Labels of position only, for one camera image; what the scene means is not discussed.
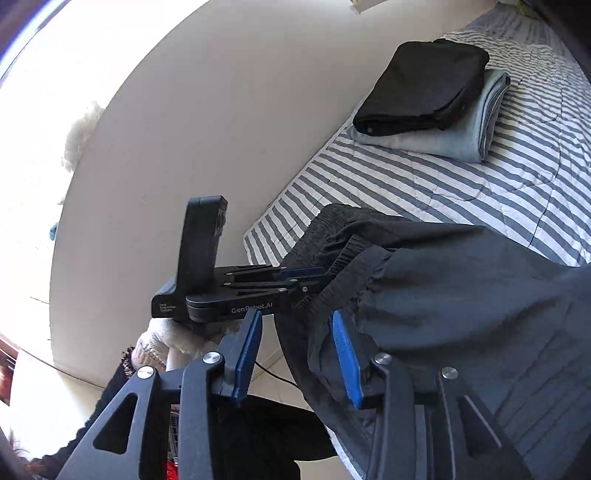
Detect black pants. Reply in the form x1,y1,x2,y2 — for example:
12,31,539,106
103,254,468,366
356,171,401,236
352,39,490,138

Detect black cable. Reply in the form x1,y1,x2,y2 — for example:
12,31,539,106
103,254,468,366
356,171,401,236
254,362,305,386

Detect white fluffy object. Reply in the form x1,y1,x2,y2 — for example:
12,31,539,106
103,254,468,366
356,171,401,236
60,102,107,174

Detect grey-blue pants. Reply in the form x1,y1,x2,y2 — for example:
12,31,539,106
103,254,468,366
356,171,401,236
345,68,511,163

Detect dark grey elastic-waist pants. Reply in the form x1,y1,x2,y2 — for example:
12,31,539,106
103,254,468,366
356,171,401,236
274,203,591,480

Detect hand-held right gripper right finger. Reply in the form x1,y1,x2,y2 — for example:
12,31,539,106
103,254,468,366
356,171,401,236
331,310,532,480

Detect blue white striped blanket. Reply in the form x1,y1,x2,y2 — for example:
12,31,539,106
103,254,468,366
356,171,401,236
242,0,591,480

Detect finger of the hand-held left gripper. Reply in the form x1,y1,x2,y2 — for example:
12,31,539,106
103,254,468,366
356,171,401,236
215,264,328,283
222,279,334,309

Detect person's left hand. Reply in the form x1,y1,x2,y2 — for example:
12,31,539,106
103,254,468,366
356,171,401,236
130,316,243,370

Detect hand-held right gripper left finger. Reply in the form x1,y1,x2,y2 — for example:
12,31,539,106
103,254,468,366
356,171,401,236
55,308,264,480

